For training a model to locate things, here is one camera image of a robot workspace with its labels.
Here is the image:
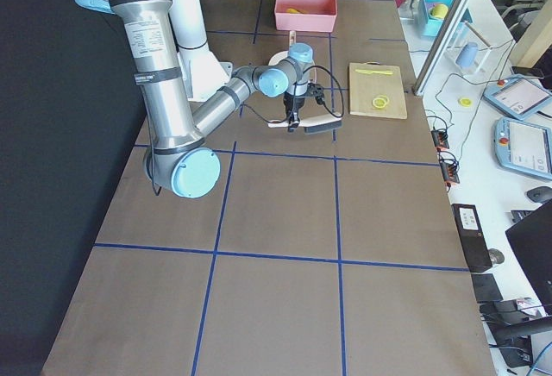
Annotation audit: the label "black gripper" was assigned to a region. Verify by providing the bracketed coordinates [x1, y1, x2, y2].
[284, 83, 324, 132]

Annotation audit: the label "white hand brush black bristles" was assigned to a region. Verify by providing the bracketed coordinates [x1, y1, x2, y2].
[267, 114, 342, 135]

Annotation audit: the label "beige plastic dustpan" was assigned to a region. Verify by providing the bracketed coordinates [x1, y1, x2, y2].
[267, 30, 319, 88]

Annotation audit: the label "yellow toy corn cob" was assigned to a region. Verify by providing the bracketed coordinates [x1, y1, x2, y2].
[286, 8, 307, 15]

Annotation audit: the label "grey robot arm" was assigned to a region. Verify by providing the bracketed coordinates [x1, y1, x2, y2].
[75, 0, 313, 198]

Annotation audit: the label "pink plastic bin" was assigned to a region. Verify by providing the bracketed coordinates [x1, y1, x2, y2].
[273, 0, 337, 33]

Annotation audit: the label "bamboo cutting board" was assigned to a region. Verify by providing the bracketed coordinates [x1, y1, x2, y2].
[348, 62, 407, 120]

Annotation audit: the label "yellow lemon slice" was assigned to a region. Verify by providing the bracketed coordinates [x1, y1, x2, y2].
[372, 97, 387, 109]
[374, 96, 389, 107]

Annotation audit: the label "yellow-green plastic knife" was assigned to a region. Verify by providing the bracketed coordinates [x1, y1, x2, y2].
[354, 69, 393, 76]

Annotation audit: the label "black power strip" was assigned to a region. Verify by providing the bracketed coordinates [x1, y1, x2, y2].
[430, 128, 460, 190]

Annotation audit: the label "yellow round lid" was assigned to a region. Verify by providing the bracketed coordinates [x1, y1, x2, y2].
[458, 97, 472, 107]

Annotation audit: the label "teal tray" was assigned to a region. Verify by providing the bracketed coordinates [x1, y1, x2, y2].
[416, 0, 454, 38]

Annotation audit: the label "yellow-green plastic cup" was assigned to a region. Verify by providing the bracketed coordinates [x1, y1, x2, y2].
[429, 3, 449, 21]

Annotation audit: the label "black box with label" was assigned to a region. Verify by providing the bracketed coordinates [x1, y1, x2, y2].
[451, 204, 492, 273]

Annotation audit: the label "upper blue teach pendant tablet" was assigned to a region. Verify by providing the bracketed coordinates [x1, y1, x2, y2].
[493, 117, 551, 181]

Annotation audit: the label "black computer mouse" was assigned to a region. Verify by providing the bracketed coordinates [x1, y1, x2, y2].
[525, 186, 552, 204]

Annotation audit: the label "black laptop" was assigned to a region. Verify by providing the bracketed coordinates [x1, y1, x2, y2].
[505, 201, 551, 314]

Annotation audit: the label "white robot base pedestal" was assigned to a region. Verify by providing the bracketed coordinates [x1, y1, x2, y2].
[169, 0, 233, 103]

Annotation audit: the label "aluminium frame post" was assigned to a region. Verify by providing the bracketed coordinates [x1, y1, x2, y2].
[413, 0, 469, 96]

